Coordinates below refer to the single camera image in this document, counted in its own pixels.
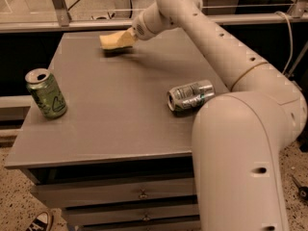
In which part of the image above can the black and white sneaker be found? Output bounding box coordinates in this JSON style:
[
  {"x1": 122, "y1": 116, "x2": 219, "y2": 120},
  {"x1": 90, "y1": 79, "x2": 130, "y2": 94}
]
[{"x1": 26, "y1": 212, "x2": 54, "y2": 231}]

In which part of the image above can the middle drawer with knob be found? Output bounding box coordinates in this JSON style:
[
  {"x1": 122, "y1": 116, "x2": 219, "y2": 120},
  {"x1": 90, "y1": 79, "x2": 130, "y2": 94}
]
[{"x1": 63, "y1": 204, "x2": 199, "y2": 225}]

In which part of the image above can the drawer with knob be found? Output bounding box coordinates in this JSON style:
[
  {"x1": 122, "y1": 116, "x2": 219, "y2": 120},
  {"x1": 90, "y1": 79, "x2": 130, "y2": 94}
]
[
  {"x1": 31, "y1": 177, "x2": 195, "y2": 208},
  {"x1": 63, "y1": 204, "x2": 199, "y2": 225}
]

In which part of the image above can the white cable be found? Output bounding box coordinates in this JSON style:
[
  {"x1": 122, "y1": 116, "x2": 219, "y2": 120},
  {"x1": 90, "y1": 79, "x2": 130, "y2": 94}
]
[{"x1": 274, "y1": 11, "x2": 295, "y2": 76}]

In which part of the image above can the grey drawer cabinet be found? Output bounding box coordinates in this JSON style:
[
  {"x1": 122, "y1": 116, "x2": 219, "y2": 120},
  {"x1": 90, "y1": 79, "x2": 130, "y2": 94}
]
[{"x1": 6, "y1": 29, "x2": 225, "y2": 230}]

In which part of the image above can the yellow sponge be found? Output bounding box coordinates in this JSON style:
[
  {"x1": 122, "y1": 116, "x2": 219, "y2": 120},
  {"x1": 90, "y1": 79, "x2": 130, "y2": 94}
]
[{"x1": 99, "y1": 30, "x2": 136, "y2": 50}]

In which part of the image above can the metal railing frame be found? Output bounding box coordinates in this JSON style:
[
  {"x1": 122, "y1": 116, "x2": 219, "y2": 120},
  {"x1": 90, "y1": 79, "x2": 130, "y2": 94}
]
[{"x1": 0, "y1": 0, "x2": 308, "y2": 33}]

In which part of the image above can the silver 7up can lying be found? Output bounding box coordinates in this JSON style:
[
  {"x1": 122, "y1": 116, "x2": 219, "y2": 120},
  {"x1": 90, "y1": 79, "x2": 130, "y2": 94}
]
[{"x1": 167, "y1": 80, "x2": 216, "y2": 112}]

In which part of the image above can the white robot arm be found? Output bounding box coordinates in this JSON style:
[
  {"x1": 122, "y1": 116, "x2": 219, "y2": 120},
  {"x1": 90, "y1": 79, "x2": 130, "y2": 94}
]
[{"x1": 133, "y1": 0, "x2": 307, "y2": 231}]

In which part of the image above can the bottom drawer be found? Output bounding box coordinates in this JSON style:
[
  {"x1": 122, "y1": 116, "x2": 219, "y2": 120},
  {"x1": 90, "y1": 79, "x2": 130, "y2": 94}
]
[{"x1": 81, "y1": 220, "x2": 200, "y2": 231}]

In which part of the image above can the green upright soda can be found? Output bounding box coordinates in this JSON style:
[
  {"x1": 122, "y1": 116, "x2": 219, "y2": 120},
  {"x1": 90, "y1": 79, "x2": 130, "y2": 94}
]
[{"x1": 25, "y1": 68, "x2": 67, "y2": 119}]

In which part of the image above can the black tool on floor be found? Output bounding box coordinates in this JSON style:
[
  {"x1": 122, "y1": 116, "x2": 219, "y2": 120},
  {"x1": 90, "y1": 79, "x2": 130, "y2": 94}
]
[{"x1": 292, "y1": 176, "x2": 308, "y2": 201}]

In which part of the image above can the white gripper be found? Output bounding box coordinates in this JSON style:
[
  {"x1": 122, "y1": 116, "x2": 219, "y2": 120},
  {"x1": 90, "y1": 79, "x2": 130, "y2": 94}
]
[{"x1": 132, "y1": 4, "x2": 161, "y2": 40}]

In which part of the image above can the top drawer with knob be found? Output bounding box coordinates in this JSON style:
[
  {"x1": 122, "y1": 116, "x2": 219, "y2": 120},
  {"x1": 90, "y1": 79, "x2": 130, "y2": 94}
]
[{"x1": 31, "y1": 177, "x2": 195, "y2": 208}]

